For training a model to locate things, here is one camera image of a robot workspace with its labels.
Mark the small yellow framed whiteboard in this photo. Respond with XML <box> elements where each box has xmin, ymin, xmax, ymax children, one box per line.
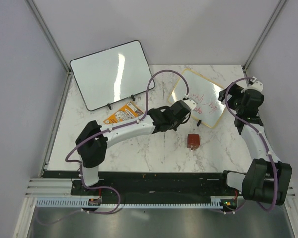
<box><xmin>182</xmin><ymin>69</ymin><xmax>226</xmax><ymax>128</ymax></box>

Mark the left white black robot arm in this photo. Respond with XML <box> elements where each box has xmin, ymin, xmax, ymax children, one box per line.
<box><xmin>75</xmin><ymin>98</ymin><xmax>197</xmax><ymax>195</ymax></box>

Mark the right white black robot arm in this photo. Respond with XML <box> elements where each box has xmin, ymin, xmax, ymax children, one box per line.
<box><xmin>217</xmin><ymin>83</ymin><xmax>292</xmax><ymax>209</ymax></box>

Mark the large black framed whiteboard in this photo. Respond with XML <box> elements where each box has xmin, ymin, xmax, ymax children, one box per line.
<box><xmin>69</xmin><ymin>40</ymin><xmax>155</xmax><ymax>111</ymax></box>

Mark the brown square box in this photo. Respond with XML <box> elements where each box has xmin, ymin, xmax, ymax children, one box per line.
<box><xmin>187</xmin><ymin>134</ymin><xmax>200</xmax><ymax>150</ymax></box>

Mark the orange picture card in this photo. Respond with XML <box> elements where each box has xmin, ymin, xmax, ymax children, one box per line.
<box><xmin>104</xmin><ymin>101</ymin><xmax>144</xmax><ymax>124</ymax></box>

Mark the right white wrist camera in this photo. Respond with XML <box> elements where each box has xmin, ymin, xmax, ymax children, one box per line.
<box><xmin>241</xmin><ymin>77</ymin><xmax>263</xmax><ymax>93</ymax></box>

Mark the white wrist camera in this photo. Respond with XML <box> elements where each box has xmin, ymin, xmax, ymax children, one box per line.
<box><xmin>182</xmin><ymin>97</ymin><xmax>197</xmax><ymax>110</ymax></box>
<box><xmin>241</xmin><ymin>77</ymin><xmax>263</xmax><ymax>93</ymax></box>

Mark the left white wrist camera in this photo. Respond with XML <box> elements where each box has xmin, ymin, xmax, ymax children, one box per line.
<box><xmin>182</xmin><ymin>97</ymin><xmax>197</xmax><ymax>110</ymax></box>

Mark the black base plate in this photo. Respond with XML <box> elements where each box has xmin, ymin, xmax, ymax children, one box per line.
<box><xmin>71</xmin><ymin>172</ymin><xmax>241</xmax><ymax>209</ymax></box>

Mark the light blue cable duct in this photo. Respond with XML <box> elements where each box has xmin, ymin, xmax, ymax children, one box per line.
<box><xmin>36</xmin><ymin>196</ymin><xmax>226</xmax><ymax>208</ymax></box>

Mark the aluminium rail frame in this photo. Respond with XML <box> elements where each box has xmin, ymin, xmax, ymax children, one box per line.
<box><xmin>25</xmin><ymin>178</ymin><xmax>72</xmax><ymax>198</ymax></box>

